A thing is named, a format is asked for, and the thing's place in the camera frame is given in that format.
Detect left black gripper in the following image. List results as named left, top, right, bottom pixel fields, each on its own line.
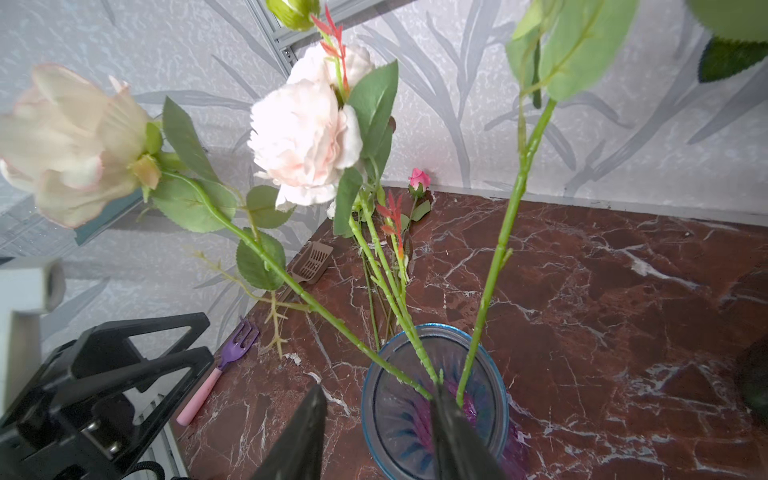
left=1, top=312, right=213, bottom=479

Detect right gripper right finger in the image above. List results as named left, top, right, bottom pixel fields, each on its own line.
left=430, top=385, right=504, bottom=480

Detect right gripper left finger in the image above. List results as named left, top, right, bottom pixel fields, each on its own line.
left=251, top=385, right=327, bottom=480

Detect purple glass vase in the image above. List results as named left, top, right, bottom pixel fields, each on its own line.
left=360, top=322, right=529, bottom=480

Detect large cream pink rose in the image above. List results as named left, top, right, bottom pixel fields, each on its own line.
left=0, top=62, right=433, bottom=402

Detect pale pink peony stem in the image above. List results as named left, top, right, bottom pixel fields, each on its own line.
left=247, top=0, right=442, bottom=385

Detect small white rose stem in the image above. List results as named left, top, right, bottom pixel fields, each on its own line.
left=456, top=0, right=639, bottom=406

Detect white rose green leaves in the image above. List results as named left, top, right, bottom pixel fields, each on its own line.
left=686, top=0, right=767, bottom=83

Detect purple pink garden fork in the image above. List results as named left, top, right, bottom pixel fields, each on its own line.
left=176, top=318, right=260, bottom=427

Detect brown garden hand rake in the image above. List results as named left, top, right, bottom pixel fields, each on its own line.
left=289, top=241, right=334, bottom=285

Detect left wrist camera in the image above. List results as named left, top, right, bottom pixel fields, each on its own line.
left=1, top=257, right=66, bottom=413

